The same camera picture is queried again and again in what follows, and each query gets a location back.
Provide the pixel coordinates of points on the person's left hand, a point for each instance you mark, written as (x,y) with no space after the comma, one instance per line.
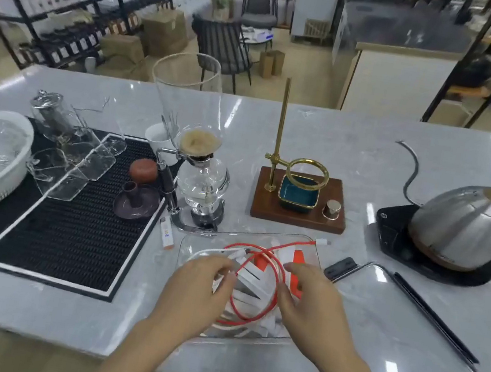
(191,291)

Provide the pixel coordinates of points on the person's right hand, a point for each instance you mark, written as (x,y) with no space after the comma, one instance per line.
(318,311)

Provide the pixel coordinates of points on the clear plastic container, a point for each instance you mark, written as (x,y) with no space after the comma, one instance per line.
(214,239)

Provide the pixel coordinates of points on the person's left forearm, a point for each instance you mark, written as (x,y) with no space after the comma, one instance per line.
(129,360)

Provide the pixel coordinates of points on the clear container lid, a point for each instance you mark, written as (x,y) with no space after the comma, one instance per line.
(410,349)

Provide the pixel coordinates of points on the large cardboard box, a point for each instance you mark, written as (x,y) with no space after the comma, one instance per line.
(163,31)

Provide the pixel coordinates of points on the orange tissue pack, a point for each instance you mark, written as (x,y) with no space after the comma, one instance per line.
(296,259)

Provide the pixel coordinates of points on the white orange lighter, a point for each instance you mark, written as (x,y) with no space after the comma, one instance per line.
(167,233)

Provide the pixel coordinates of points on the purple saucer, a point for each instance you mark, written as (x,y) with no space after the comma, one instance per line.
(139,208)

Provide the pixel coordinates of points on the wooden brass pour-over stand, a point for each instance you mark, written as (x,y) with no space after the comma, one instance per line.
(296,215)

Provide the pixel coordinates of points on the small metal cylinder cap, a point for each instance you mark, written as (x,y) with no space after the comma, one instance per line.
(332,210)

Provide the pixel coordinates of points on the black kettle base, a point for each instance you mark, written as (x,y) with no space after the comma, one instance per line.
(394,230)

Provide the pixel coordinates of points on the small purple cup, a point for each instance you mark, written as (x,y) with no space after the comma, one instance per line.
(129,193)

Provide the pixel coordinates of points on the teal square dish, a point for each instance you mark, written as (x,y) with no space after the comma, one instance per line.
(297,196)

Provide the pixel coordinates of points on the black rubber bar mat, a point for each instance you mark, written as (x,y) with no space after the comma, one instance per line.
(79,236)

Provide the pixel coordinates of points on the brown round clay lid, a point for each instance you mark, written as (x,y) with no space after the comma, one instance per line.
(143,171)

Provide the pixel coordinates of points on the white ceramic cup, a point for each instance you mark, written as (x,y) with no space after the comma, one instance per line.
(155,141)

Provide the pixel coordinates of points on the steel gooseneck kettle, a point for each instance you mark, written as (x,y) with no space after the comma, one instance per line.
(462,227)

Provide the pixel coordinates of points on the metal spoon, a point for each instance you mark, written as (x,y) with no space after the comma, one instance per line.
(165,125)
(172,123)

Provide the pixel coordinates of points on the clear glass pitcher gold trim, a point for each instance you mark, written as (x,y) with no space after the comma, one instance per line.
(87,158)

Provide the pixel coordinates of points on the tall clear glass pitcher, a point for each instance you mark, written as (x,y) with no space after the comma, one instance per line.
(105,133)

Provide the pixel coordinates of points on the glass siphon coffee maker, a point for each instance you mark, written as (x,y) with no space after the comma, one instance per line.
(191,91)

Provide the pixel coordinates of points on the glass teapot with metal lid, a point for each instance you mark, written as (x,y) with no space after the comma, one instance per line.
(52,116)

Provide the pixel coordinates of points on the brown paper bag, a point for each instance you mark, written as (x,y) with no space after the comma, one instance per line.
(265,65)
(278,63)

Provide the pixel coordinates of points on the white counter cabinet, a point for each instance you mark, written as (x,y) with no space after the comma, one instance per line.
(396,82)

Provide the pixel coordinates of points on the dark slatted chair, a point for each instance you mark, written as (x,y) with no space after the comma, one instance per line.
(221,45)

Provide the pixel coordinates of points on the round side table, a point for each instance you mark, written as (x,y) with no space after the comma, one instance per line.
(257,37)

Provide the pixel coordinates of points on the row of dark labelled bottles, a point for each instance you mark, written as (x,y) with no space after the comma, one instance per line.
(68,44)

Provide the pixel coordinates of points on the black bag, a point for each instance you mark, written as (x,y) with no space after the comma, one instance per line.
(477,71)

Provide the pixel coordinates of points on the potted plant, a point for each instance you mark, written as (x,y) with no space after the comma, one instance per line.
(221,3)

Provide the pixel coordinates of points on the grey cushioned chair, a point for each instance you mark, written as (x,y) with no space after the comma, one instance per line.
(259,4)

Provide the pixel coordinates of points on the white appliance unit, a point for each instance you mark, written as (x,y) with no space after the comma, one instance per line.
(316,4)

